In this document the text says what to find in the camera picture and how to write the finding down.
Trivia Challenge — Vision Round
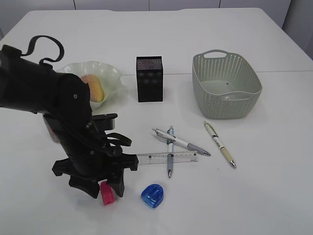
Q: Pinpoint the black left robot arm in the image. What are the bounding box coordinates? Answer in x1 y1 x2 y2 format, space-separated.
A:
0 45 138 198

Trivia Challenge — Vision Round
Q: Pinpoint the black mesh pen holder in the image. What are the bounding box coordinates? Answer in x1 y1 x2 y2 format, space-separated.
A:
136 56 163 102

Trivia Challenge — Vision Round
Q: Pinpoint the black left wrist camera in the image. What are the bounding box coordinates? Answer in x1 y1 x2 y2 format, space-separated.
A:
92 113 118 132

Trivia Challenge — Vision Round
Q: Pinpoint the white grey ballpoint pen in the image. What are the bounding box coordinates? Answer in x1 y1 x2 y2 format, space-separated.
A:
152 128 211 156

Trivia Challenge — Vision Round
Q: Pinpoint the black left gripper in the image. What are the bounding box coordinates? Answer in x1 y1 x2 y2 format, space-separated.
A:
44 114 139 199

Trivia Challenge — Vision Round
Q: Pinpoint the blue patterned pen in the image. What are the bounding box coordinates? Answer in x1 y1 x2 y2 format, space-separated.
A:
167 140 174 179

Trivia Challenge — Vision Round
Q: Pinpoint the green plastic woven basket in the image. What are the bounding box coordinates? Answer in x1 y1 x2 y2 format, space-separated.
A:
192 50 262 119

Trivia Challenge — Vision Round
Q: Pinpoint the brown coffee bottle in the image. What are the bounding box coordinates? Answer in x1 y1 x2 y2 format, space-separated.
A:
43 116 60 143

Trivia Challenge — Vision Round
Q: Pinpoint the clear plastic ruler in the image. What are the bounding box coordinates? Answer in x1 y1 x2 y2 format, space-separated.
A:
137 151 199 165

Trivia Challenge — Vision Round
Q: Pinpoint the pink pencil sharpener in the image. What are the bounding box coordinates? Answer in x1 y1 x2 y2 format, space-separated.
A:
100 181 115 206

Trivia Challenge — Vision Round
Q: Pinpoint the yellow bread roll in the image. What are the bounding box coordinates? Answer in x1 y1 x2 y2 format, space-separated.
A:
81 74 105 103

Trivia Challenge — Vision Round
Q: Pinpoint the frosted green wavy plate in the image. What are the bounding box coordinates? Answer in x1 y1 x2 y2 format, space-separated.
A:
57 61 122 110

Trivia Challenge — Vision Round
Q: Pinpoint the cream ballpoint pen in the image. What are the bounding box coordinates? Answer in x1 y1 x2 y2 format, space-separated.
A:
203 121 237 169

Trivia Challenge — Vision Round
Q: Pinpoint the blue pencil sharpener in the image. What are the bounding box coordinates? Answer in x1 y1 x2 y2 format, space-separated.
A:
141 184 164 205

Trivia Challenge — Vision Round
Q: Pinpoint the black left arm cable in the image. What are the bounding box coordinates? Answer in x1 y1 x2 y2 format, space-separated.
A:
21 35 66 67

